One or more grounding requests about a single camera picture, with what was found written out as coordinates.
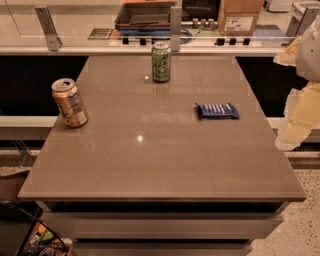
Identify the cardboard box with label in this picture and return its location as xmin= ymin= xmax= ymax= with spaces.
xmin=218 ymin=0 xmax=264 ymax=36

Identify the orange soda can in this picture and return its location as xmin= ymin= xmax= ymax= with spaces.
xmin=51 ymin=78 xmax=89 ymax=128

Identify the green soda can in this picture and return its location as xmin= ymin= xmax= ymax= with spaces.
xmin=152 ymin=41 xmax=171 ymax=82

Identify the right metal glass bracket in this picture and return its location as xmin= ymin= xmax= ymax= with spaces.
xmin=286 ymin=7 xmax=320 ymax=38

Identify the left metal glass bracket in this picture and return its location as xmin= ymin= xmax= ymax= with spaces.
xmin=35 ymin=6 xmax=62 ymax=51

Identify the blue snack packet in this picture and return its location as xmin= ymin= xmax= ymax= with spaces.
xmin=195 ymin=103 xmax=240 ymax=119

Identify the middle metal glass bracket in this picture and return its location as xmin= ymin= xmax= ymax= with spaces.
xmin=170 ymin=6 xmax=182 ymax=52

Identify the snack bag basket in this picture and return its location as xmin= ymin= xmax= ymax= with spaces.
xmin=17 ymin=223 xmax=77 ymax=256

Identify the dark tray on counter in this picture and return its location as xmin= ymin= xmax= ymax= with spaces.
xmin=115 ymin=1 xmax=176 ymax=27

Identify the metal glass bracket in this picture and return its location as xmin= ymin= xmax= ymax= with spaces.
xmin=286 ymin=7 xmax=320 ymax=38
xmin=170 ymin=6 xmax=182 ymax=52
xmin=35 ymin=6 xmax=62 ymax=51

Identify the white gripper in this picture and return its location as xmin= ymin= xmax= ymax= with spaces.
xmin=273 ymin=15 xmax=320 ymax=151

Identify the grey table drawer unit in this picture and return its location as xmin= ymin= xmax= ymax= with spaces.
xmin=43 ymin=211 xmax=283 ymax=256

